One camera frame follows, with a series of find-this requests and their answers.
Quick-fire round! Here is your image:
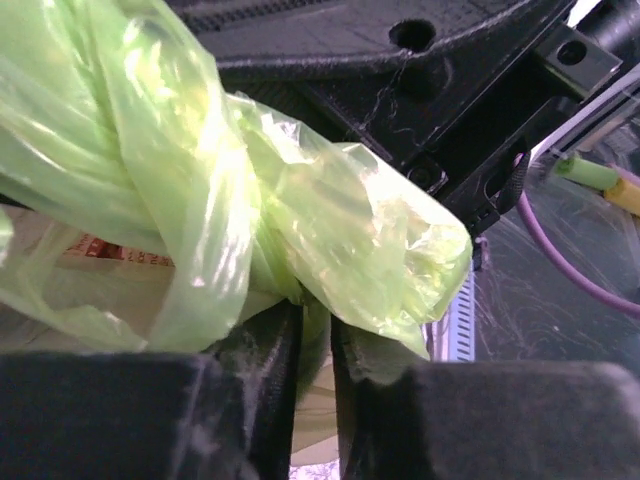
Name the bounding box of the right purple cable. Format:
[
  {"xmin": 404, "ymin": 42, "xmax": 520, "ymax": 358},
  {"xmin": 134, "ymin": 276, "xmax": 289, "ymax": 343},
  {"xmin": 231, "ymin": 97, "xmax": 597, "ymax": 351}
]
[{"xmin": 515, "ymin": 192, "xmax": 640, "ymax": 319}]

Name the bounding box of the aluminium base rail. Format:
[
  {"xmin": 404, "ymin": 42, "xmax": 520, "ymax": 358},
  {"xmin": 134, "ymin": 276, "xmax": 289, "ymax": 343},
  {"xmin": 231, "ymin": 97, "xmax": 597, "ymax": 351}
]
[{"xmin": 423, "ymin": 272, "xmax": 476, "ymax": 363}]

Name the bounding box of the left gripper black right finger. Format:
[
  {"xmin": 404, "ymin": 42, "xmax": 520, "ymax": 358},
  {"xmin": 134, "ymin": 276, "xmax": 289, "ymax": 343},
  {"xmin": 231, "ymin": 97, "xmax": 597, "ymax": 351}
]
[{"xmin": 331, "ymin": 321, "xmax": 639, "ymax": 479}]

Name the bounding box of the green plastic trash bag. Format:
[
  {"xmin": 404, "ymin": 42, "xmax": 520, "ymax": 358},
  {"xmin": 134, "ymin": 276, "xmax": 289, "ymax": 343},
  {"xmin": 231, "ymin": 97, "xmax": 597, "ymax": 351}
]
[{"xmin": 1, "ymin": 1, "xmax": 471, "ymax": 382}]

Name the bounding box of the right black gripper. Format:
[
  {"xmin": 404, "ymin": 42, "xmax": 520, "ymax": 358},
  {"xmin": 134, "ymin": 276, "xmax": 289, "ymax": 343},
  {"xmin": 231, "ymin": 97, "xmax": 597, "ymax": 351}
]
[{"xmin": 171, "ymin": 1, "xmax": 623, "ymax": 235}]

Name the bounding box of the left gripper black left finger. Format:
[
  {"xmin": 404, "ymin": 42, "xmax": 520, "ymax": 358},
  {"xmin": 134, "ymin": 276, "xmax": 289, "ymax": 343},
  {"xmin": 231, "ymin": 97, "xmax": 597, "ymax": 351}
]
[{"xmin": 1, "ymin": 302, "xmax": 303, "ymax": 479}]

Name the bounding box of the yellow bag roll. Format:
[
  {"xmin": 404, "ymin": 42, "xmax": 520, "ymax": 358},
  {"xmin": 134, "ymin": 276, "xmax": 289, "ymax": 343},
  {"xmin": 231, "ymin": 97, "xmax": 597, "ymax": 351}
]
[{"xmin": 603, "ymin": 178, "xmax": 640, "ymax": 217}]

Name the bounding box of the green bag roll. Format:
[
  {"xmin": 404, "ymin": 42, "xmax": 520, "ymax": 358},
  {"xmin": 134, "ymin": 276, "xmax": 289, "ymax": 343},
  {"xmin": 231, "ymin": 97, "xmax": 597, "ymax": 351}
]
[{"xmin": 554, "ymin": 156, "xmax": 619, "ymax": 191}]

